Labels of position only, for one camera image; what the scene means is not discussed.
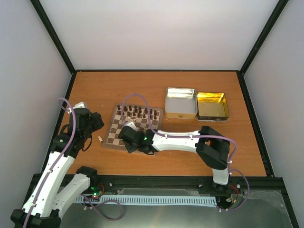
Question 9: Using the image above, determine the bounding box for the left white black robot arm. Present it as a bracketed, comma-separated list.
[10, 108, 104, 228]

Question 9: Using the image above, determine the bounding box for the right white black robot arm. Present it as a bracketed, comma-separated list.
[118, 125, 237, 186]

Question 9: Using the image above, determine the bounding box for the wooden chess board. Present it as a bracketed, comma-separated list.
[103, 103, 164, 152]

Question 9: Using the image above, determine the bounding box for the silver open tin box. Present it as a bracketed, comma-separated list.
[165, 87, 198, 120]

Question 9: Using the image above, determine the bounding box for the gold tin lid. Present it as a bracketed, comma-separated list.
[197, 92, 229, 122]

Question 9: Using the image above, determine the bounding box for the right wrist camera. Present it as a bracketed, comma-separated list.
[125, 122, 138, 131]

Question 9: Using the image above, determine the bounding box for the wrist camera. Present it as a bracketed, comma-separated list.
[73, 102, 87, 112]
[125, 122, 138, 131]

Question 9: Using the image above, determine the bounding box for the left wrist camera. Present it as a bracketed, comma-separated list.
[73, 102, 87, 112]

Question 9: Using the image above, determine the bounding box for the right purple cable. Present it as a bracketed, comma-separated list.
[121, 93, 251, 213]

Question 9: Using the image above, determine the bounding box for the light blue cable duct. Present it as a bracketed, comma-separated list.
[87, 195, 217, 207]

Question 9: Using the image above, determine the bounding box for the black frame rail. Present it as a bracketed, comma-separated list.
[85, 175, 287, 196]

